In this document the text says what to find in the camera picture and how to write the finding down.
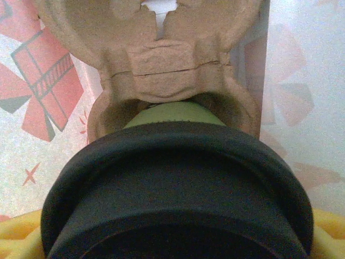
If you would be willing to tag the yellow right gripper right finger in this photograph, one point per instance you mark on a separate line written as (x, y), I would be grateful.
(330, 237)

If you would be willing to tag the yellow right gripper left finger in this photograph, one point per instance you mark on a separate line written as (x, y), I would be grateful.
(19, 237)

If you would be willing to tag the red white paper bag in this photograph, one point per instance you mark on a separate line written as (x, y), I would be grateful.
(40, 81)

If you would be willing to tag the brown pulp cup carrier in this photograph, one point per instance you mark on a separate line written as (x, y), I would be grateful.
(161, 59)

